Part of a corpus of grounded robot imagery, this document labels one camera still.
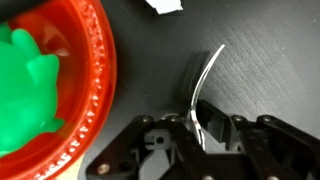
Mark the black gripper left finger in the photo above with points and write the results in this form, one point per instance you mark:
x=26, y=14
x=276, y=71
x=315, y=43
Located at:
x=116, y=146

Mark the red plastic bowl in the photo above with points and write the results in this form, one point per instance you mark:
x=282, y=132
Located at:
x=96, y=66

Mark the green plastic toy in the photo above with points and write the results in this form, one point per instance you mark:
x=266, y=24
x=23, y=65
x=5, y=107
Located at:
x=26, y=93

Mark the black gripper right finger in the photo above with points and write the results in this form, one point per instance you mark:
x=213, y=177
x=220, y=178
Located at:
x=266, y=146

